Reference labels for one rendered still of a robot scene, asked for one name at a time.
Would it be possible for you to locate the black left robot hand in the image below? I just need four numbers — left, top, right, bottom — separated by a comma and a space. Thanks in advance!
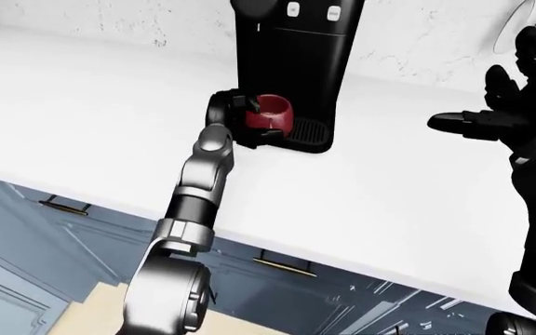
205, 88, 286, 151

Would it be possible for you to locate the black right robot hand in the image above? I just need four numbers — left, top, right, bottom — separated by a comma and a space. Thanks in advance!
427, 25, 536, 152

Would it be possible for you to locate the red mug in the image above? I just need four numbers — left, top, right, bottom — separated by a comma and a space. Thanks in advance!
243, 92, 295, 134

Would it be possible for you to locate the black coffee machine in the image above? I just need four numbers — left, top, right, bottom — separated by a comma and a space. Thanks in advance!
228, 0, 367, 154

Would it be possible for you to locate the white round plate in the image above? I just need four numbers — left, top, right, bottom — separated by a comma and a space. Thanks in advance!
490, 0, 536, 54

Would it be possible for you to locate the brass drawer handle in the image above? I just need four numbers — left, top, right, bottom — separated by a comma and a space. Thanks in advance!
252, 248, 318, 278
38, 194, 91, 217

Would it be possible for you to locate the blue cabinet drawer with handle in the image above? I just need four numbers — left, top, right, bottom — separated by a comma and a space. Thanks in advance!
0, 170, 157, 284
202, 236, 536, 335

